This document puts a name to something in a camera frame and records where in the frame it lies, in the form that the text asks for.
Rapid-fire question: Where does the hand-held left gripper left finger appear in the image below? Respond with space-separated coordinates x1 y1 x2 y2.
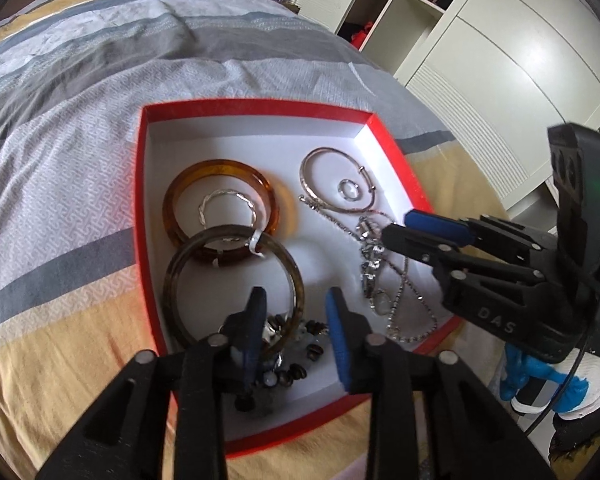
35 287 268 480

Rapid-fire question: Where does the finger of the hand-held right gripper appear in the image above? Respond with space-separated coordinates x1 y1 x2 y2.
405 209 562 262
382 223 556 286

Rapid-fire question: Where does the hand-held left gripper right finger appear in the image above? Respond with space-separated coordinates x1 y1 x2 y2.
325 287 556 480

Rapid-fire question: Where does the silver link bracelet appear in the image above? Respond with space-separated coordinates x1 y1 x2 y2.
357 215 396 316

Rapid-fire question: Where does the dark beaded bracelet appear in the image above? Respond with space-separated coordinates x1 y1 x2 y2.
220 312 331 411

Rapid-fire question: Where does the rhinestone chain necklace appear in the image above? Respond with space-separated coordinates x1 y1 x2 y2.
300 195 440 345

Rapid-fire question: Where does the small silver ring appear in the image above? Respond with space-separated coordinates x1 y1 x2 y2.
337 178 363 201

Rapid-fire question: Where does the dark translucent bangle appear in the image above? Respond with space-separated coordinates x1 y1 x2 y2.
165 227 306 356

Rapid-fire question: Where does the twisted silver bangle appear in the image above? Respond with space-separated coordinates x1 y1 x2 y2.
197 187 260 233

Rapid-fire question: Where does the red cardboard box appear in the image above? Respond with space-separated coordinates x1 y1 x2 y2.
132 101 463 461

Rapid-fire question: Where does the person's right forearm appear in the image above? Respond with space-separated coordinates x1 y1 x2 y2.
547 407 600 466

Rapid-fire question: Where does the thin silver bangle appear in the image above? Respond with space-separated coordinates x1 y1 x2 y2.
299 146 381 212

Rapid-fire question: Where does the thin white strip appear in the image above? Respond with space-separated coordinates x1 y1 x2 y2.
349 62 376 93

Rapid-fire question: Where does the amber bangle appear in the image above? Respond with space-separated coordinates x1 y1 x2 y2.
162 159 281 263

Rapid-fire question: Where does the white wardrobe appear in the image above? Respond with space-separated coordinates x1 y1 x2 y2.
275 0 600 211

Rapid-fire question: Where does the red bag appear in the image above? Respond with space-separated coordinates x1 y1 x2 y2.
352 20 376 51

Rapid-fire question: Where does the striped duvet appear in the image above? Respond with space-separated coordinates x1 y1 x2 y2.
0 0 506 480

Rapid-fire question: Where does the black cable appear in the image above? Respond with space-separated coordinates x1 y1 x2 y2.
527 270 600 433

